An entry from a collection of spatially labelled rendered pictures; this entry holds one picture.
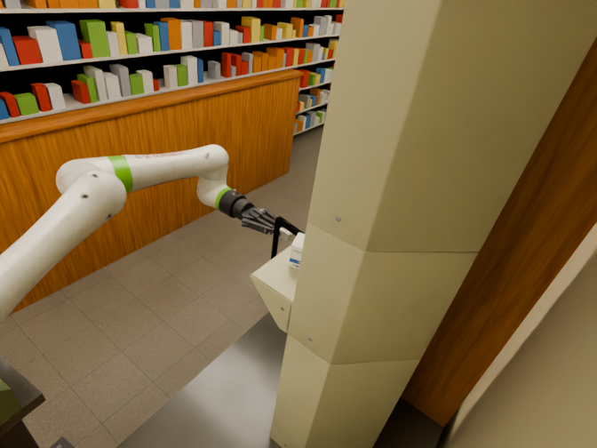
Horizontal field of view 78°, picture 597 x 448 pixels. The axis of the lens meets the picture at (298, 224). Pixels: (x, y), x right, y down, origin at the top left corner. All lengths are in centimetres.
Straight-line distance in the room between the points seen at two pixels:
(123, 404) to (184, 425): 119
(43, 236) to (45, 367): 172
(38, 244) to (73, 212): 10
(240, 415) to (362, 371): 52
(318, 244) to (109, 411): 194
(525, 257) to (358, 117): 55
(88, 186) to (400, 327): 77
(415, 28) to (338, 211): 26
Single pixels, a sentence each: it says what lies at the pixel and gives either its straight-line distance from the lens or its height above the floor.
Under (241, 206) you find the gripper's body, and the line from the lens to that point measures 130.
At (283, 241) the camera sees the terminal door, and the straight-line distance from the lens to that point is 120.
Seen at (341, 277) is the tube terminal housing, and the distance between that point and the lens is 63.
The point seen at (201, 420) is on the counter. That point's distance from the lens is 125.
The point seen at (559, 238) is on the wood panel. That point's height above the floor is 168.
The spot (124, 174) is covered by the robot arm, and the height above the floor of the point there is 149.
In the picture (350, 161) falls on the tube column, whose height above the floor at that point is 184.
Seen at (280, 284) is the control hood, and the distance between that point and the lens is 78.
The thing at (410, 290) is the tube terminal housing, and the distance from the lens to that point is 67.
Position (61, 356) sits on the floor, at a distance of 268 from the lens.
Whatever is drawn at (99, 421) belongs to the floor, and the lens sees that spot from 239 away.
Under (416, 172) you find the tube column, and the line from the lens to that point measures 52.
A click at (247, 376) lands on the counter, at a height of 94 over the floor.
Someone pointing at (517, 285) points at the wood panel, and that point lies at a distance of 97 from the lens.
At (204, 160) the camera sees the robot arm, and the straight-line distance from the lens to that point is 130.
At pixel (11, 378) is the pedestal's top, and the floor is 94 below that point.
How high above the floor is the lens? 206
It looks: 36 degrees down
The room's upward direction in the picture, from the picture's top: 9 degrees clockwise
